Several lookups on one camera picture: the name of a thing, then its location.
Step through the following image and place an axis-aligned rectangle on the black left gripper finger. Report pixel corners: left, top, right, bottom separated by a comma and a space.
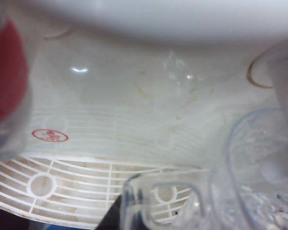
102, 194, 126, 230

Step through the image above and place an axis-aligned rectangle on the red collar hot tap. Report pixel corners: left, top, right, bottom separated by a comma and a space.
0, 0, 33, 159

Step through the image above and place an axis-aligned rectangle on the clear textured plastic mug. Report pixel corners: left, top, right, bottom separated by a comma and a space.
121, 107, 288, 230

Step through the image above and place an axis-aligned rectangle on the white drip tray grille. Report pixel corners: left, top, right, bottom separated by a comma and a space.
0, 153, 209, 228

